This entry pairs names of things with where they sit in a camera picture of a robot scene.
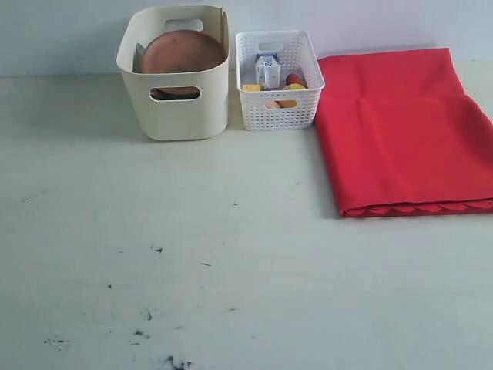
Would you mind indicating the brown egg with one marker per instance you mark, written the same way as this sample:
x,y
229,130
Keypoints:
x,y
272,105

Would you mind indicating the yellow lemon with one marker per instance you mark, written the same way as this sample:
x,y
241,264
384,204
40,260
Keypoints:
x,y
286,104

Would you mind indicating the yellow cheese wedge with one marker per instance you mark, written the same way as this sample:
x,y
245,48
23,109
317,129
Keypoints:
x,y
251,87

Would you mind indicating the red sausage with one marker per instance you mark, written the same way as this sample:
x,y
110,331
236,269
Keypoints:
x,y
293,78

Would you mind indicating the blue white milk carton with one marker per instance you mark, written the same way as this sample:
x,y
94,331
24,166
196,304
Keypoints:
x,y
267,70

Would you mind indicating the brown wooden plate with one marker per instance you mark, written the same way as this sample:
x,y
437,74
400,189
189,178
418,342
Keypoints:
x,y
182,51

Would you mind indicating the red table cloth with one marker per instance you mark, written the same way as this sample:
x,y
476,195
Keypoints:
x,y
401,137

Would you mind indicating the wooden chopstick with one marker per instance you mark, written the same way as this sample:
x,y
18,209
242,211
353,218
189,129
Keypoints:
x,y
223,25

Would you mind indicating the dark wooden spoon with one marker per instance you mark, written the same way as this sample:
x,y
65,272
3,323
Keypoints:
x,y
178,93

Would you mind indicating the steel table knife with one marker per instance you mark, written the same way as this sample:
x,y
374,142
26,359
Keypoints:
x,y
137,64

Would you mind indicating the small white perforated basket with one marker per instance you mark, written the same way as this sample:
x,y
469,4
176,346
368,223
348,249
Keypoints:
x,y
296,55

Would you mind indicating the large cream plastic bin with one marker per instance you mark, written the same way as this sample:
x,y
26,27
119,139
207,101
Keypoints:
x,y
191,119

